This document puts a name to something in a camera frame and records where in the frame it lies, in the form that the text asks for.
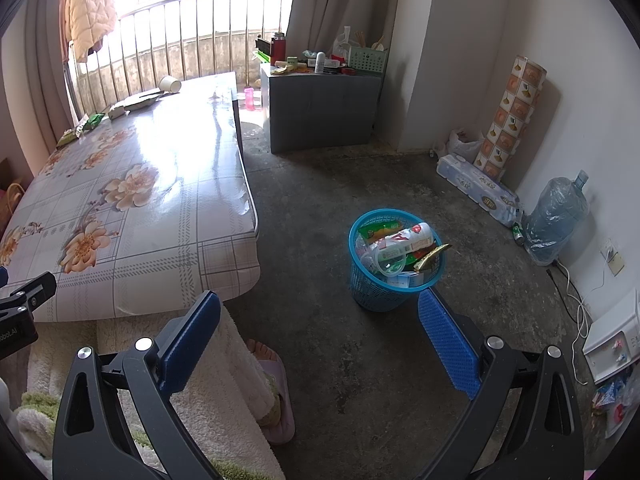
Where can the red thermos flask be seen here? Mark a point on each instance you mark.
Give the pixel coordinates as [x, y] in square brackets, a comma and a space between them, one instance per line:
[278, 47]

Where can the yellow snack packet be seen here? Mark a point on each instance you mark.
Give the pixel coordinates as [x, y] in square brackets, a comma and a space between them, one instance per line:
[432, 257]

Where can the white plastic bag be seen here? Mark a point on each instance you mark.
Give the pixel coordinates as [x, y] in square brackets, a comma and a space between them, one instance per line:
[342, 42]
[462, 142]

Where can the white plastic drawer unit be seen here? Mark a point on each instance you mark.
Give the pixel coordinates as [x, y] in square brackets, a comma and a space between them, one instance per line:
[612, 340]

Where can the toilet paper multipack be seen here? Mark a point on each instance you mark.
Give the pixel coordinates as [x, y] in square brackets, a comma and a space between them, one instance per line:
[475, 185]

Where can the metal window railing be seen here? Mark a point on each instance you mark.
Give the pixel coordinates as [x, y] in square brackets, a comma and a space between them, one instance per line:
[200, 35]

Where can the black and green box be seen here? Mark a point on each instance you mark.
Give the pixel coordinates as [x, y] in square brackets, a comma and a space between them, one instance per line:
[264, 50]

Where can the beige curtain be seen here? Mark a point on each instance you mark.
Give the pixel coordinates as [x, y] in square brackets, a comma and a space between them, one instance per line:
[340, 0]
[35, 60]

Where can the large blue water jug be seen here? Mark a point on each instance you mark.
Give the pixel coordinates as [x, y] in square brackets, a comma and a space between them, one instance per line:
[555, 220]

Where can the person's foot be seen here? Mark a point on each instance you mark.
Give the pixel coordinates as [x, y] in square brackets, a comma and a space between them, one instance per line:
[260, 350]

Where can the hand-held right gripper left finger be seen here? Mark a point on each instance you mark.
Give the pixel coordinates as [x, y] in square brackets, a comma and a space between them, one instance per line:
[192, 342]

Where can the pink plastic bottle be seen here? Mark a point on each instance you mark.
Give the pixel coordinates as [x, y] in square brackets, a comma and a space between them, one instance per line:
[248, 99]

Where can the white and green packet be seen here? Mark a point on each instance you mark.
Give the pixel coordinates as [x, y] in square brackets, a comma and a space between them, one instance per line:
[67, 137]

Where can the wall socket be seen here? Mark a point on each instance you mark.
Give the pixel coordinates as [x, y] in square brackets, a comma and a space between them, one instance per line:
[612, 257]

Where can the green plastic organizer basket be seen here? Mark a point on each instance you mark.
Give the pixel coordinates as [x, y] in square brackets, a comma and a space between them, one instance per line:
[367, 60]

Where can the white paper cup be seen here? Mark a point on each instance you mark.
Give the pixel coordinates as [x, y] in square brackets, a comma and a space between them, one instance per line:
[170, 84]

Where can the blue medicine box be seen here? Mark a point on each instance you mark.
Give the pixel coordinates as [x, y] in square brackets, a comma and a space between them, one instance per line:
[412, 280]

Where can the patterned rolled mat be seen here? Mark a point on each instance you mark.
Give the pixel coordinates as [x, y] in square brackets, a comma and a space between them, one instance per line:
[510, 120]

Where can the white drink bottle red cap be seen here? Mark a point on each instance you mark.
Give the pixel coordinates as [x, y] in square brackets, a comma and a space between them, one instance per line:
[405, 240]

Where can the small white roll-on bottle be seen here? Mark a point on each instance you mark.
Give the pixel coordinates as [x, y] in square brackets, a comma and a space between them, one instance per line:
[320, 62]

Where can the pink slipper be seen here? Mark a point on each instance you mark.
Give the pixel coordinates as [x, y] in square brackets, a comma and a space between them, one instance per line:
[281, 402]

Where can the clear plastic cup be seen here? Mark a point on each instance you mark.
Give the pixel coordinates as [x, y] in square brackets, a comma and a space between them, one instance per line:
[387, 265]

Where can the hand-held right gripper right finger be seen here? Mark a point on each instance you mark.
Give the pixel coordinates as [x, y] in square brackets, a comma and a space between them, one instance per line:
[447, 345]

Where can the white and green fleece blanket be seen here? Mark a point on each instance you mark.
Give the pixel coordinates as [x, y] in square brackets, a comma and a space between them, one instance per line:
[200, 385]

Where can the pink padded jacket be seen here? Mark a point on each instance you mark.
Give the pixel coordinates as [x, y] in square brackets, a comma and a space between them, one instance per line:
[90, 5]

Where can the grey cabinet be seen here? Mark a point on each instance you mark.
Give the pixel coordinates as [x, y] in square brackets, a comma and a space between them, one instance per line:
[320, 110]

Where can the small green packet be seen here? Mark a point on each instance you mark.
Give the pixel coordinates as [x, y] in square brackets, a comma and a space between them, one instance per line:
[92, 121]

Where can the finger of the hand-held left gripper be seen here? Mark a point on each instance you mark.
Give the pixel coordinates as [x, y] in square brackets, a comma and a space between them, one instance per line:
[35, 290]
[3, 276]

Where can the brown snack wrapper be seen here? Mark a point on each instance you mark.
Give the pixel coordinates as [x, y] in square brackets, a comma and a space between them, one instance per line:
[135, 104]

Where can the green potato chips bag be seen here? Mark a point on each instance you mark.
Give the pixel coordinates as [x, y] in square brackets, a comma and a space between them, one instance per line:
[372, 232]

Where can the green drink can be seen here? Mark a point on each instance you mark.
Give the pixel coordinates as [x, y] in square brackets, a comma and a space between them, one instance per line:
[517, 233]

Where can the colourful packets on floor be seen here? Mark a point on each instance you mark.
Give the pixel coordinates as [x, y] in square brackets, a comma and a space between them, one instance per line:
[612, 400]

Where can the blue plastic waste basket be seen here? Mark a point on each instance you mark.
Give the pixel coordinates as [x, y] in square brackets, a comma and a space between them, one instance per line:
[370, 287]

